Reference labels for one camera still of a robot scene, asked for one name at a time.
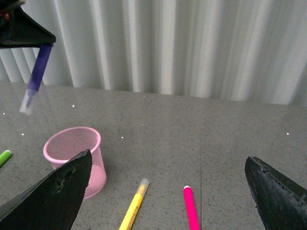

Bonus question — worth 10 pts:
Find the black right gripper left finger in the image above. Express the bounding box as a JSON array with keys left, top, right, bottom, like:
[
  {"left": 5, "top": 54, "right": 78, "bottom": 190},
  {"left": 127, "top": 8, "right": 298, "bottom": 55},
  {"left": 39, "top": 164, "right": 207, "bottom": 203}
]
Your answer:
[{"left": 0, "top": 149, "right": 92, "bottom": 230}]

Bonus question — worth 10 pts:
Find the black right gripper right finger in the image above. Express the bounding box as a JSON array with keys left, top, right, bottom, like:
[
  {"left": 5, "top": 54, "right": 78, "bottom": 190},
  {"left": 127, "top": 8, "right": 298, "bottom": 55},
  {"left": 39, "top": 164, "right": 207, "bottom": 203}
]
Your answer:
[{"left": 245, "top": 157, "right": 307, "bottom": 230}]

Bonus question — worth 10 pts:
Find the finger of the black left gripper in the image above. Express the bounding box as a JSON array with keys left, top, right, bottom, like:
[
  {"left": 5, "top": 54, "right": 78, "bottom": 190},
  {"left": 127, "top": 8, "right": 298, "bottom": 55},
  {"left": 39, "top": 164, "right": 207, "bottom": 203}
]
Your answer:
[{"left": 0, "top": 0, "right": 56, "bottom": 48}]

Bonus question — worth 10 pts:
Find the purple marker pen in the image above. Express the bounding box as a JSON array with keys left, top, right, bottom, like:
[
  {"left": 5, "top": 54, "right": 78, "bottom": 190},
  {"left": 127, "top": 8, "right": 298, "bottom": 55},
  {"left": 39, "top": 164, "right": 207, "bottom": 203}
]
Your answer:
[{"left": 19, "top": 44, "right": 53, "bottom": 115}]

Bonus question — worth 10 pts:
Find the pink marker pen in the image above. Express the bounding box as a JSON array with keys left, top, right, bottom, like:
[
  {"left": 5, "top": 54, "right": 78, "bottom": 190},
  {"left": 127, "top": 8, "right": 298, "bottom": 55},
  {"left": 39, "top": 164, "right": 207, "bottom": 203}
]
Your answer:
[{"left": 183, "top": 185, "right": 200, "bottom": 230}]

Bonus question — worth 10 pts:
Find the pink mesh cup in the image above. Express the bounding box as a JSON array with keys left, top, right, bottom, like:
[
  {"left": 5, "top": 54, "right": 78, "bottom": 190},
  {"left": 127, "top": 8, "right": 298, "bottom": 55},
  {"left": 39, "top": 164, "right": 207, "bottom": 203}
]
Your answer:
[{"left": 43, "top": 126, "right": 107, "bottom": 199}]

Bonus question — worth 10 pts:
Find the green marker pen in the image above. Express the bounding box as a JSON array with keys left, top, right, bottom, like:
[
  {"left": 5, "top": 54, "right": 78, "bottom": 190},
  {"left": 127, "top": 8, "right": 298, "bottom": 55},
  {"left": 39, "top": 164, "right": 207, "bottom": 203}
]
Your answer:
[{"left": 0, "top": 149, "right": 12, "bottom": 167}]

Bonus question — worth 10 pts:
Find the yellow marker pen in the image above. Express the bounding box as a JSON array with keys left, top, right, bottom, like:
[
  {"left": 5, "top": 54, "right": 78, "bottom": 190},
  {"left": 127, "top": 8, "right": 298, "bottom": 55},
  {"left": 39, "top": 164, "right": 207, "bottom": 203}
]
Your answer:
[{"left": 119, "top": 178, "right": 149, "bottom": 230}]

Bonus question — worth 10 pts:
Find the white pleated curtain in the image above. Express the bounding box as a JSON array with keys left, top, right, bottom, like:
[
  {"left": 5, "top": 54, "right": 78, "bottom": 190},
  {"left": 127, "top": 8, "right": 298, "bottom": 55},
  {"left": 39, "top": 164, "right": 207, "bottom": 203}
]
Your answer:
[{"left": 0, "top": 0, "right": 307, "bottom": 106}]

